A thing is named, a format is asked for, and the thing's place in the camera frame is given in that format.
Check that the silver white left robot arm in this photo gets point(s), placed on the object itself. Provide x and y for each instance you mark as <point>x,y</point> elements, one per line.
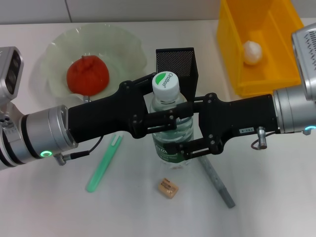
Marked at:
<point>37,135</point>

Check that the beige eraser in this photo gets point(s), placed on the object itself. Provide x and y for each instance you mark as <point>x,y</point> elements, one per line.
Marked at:
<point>168,189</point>

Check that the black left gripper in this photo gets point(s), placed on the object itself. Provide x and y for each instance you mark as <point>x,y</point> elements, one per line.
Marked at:
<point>106,116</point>

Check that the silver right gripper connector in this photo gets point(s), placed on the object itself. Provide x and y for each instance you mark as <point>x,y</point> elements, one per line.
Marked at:
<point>262,138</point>

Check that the green glass fruit plate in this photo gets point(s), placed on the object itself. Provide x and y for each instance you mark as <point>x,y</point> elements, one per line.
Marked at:
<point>118,44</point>

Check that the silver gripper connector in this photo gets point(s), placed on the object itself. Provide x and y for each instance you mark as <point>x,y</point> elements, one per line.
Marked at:
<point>262,138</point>
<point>86,99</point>

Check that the green translucent pen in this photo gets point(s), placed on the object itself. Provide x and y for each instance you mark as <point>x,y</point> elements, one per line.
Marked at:
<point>103,163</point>

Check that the yellow plastic bin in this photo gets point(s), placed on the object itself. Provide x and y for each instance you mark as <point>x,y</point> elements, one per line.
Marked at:
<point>276,49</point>

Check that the white paper ball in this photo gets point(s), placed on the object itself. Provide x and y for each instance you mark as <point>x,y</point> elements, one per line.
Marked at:
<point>252,53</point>

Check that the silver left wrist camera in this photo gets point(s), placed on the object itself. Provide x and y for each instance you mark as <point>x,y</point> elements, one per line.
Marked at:
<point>10,71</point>

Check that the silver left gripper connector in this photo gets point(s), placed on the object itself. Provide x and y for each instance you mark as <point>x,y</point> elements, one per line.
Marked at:
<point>86,99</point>

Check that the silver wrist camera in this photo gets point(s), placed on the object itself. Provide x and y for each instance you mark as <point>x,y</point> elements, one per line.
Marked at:
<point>10,71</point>
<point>307,61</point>

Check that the black mesh pen holder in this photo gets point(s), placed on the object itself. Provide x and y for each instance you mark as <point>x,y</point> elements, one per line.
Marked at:
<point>182,64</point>

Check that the grey marker pen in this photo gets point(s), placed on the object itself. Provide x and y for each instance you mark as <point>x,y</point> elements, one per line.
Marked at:
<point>219,182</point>

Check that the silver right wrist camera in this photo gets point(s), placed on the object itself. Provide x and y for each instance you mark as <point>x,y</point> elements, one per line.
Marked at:
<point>307,61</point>

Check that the clear green-label water bottle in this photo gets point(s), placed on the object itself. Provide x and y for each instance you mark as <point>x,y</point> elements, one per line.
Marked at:
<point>165,84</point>

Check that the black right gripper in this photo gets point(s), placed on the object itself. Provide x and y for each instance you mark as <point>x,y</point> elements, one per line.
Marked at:
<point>242,116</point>

